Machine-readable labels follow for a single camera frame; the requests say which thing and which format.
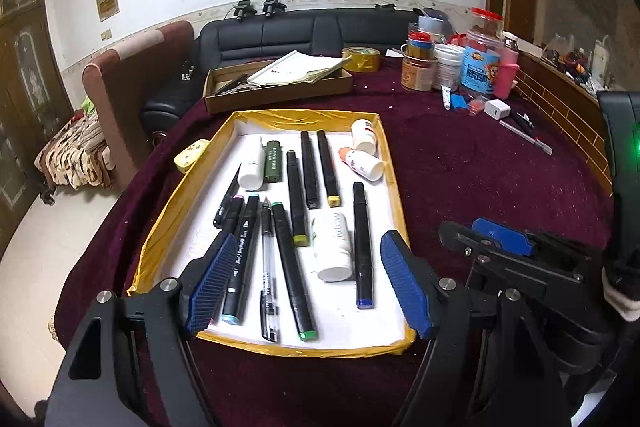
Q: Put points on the tin can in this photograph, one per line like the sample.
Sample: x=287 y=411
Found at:
x=417 y=69

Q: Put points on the stack of white cups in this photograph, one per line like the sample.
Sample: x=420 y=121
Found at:
x=447 y=67

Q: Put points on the small wall plaque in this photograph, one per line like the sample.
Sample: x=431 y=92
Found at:
x=107 y=4

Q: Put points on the pink bottle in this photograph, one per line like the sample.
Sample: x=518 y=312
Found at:
x=506 y=74

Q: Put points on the small white tube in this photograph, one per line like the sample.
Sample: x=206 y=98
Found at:
x=446 y=97

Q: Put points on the brown cardboard box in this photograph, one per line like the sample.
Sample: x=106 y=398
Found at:
x=280 y=96

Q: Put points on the black marker light-blue end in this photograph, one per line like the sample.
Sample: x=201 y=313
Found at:
x=241 y=257

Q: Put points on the small red item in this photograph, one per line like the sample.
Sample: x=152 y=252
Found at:
x=475 y=107

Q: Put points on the brown armchair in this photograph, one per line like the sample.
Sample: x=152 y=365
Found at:
x=125 y=107

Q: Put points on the small white dropper bottle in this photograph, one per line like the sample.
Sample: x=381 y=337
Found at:
x=250 y=173

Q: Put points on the black marker blue end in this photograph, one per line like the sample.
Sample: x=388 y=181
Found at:
x=362 y=247

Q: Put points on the dark green tube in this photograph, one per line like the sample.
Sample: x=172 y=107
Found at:
x=273 y=162

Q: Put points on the white bottle red label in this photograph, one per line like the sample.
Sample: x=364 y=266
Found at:
x=363 y=136

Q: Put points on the black leather sofa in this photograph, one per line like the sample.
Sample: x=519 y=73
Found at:
x=280 y=32

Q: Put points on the thin black pen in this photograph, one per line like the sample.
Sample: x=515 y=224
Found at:
x=227 y=199

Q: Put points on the white utility knife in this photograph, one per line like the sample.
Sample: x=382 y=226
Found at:
x=527 y=138

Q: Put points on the small blue box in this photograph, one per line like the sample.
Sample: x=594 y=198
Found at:
x=458 y=101

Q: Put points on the wooden door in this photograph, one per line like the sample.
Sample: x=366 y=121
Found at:
x=25 y=82

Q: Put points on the clutter pile on cabinet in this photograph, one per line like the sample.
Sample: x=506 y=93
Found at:
x=575 y=62

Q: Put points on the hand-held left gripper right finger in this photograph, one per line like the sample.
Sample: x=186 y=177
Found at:
x=405 y=287

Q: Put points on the patterned blanket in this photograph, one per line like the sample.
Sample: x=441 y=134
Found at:
x=70 y=157

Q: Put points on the black scissors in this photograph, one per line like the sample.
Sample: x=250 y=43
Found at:
x=522 y=119

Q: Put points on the white charger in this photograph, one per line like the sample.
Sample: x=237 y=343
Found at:
x=497 y=109

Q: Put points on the stack of papers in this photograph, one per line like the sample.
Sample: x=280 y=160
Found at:
x=295 y=69

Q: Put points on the clear gel pen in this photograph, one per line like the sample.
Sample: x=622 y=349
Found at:
x=267 y=272

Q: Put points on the pale yellow plastic case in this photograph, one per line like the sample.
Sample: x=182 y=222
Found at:
x=191 y=155

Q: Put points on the white bottle orange cap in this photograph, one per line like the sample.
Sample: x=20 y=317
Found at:
x=365 y=165

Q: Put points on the yellow cardboard tray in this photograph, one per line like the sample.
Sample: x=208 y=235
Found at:
x=345 y=313

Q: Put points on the yellow tape roll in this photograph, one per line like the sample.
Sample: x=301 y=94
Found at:
x=361 y=60

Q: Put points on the small black device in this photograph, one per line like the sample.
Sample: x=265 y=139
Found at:
x=187 y=73

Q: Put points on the black marker green end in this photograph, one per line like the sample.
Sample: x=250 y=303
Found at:
x=292 y=272

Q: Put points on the black marker yellow end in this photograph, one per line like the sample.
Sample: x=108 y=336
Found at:
x=328 y=169

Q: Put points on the black marker grey end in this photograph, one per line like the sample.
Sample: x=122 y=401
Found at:
x=310 y=172

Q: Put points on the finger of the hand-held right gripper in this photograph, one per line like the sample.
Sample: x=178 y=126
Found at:
x=500 y=234
x=525 y=272

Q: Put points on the black marker olive end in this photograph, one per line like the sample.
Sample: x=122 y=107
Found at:
x=296 y=197

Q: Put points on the large white plastic bottle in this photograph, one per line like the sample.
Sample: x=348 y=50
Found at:
x=332 y=247

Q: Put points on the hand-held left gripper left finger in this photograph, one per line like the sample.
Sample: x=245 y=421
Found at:
x=212 y=277

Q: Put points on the wooden cabinet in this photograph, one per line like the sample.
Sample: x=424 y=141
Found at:
x=565 y=117

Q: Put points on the blue-label jar red lid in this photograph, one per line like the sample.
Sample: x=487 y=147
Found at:
x=480 y=62

